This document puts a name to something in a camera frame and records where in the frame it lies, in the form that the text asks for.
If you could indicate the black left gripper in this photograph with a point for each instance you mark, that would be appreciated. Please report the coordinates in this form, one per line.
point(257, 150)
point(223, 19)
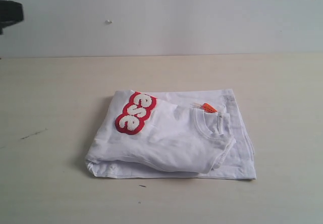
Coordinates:
point(11, 13)

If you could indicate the white t-shirt red lettering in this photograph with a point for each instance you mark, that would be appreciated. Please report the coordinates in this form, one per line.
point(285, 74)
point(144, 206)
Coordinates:
point(169, 135)

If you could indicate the orange neck tag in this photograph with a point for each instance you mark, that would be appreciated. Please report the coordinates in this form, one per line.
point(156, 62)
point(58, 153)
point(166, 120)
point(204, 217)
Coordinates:
point(208, 108)

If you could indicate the small white wall hook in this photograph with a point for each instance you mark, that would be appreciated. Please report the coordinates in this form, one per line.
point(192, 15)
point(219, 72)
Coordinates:
point(108, 21)

